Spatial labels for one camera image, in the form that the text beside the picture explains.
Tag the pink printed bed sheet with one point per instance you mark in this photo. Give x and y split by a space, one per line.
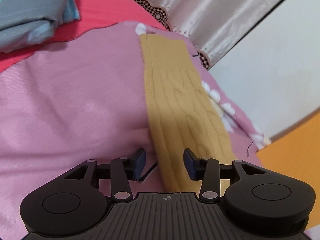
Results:
69 102

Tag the orange headboard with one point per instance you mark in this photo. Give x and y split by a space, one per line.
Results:
297 155

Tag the grey blue folded garment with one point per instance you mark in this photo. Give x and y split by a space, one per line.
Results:
25 23

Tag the mustard cable-knit sweater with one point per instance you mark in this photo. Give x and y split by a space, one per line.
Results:
179 111

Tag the silver lace-trimmed curtain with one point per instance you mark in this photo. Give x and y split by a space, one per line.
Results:
213 26

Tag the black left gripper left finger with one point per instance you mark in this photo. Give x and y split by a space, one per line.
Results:
79 199

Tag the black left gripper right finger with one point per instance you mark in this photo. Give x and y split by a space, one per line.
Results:
252 198

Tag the red blanket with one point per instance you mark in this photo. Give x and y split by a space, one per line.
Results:
94 14

